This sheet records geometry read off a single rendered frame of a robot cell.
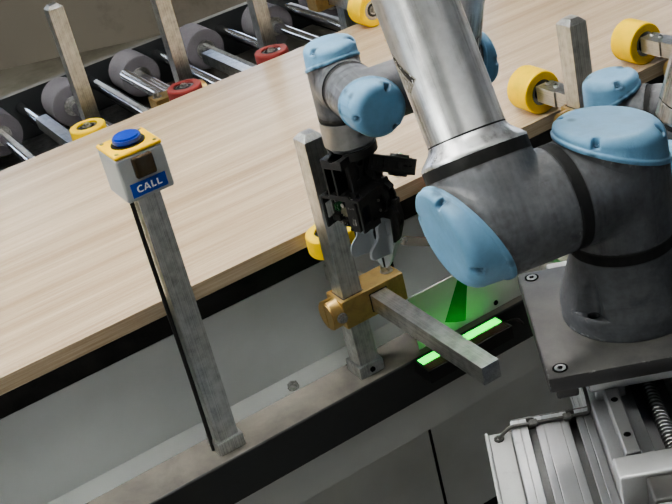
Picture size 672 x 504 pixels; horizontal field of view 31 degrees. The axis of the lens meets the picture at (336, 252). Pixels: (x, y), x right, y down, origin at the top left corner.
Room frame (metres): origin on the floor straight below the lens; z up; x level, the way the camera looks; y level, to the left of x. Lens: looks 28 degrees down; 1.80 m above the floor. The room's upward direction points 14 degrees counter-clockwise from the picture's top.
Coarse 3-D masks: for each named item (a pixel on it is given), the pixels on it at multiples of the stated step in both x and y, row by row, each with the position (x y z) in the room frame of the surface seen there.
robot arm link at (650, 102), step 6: (648, 84) 1.42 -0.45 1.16; (654, 84) 1.42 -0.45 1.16; (660, 84) 1.41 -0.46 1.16; (648, 90) 1.41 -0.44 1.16; (654, 90) 1.40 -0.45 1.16; (660, 90) 1.40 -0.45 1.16; (648, 96) 1.40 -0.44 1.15; (654, 96) 1.39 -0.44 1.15; (648, 102) 1.39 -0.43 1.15; (654, 102) 1.39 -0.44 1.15; (648, 108) 1.39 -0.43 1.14; (654, 108) 1.38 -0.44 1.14
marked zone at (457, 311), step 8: (456, 288) 1.67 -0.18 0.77; (464, 288) 1.68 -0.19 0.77; (456, 296) 1.67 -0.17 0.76; (464, 296) 1.68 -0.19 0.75; (456, 304) 1.67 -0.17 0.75; (464, 304) 1.68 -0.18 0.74; (448, 312) 1.66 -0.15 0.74; (456, 312) 1.67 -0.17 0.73; (464, 312) 1.68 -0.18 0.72; (448, 320) 1.66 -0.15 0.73; (456, 320) 1.67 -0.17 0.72; (464, 320) 1.68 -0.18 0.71
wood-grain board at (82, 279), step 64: (512, 0) 2.63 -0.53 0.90; (576, 0) 2.53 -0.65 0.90; (640, 0) 2.43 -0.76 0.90; (512, 64) 2.25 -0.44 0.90; (128, 128) 2.43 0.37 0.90; (192, 128) 2.34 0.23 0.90; (256, 128) 2.25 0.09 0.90; (0, 192) 2.25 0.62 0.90; (64, 192) 2.17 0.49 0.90; (192, 192) 2.02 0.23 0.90; (256, 192) 1.95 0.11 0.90; (0, 256) 1.95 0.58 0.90; (64, 256) 1.89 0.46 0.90; (128, 256) 1.83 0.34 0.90; (192, 256) 1.77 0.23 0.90; (256, 256) 1.72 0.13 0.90; (0, 320) 1.72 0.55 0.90; (64, 320) 1.66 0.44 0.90; (128, 320) 1.62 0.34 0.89; (0, 384) 1.54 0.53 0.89
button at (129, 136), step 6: (120, 132) 1.53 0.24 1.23; (126, 132) 1.52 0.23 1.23; (132, 132) 1.52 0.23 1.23; (138, 132) 1.52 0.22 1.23; (114, 138) 1.51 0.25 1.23; (120, 138) 1.50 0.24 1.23; (126, 138) 1.50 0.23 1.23; (132, 138) 1.50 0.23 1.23; (138, 138) 1.50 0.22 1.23; (114, 144) 1.50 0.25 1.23; (120, 144) 1.50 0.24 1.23; (126, 144) 1.50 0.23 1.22
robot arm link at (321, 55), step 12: (324, 36) 1.57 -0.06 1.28; (336, 36) 1.56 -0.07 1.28; (348, 36) 1.55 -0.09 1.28; (312, 48) 1.54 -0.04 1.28; (324, 48) 1.52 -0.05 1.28; (336, 48) 1.52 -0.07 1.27; (348, 48) 1.52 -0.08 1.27; (312, 60) 1.53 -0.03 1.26; (324, 60) 1.52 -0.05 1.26; (336, 60) 1.51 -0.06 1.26; (348, 60) 1.51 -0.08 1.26; (312, 72) 1.53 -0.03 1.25; (324, 72) 1.51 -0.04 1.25; (312, 84) 1.53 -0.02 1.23; (312, 96) 1.55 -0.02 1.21; (324, 108) 1.52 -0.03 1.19; (324, 120) 1.53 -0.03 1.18; (336, 120) 1.52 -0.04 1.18
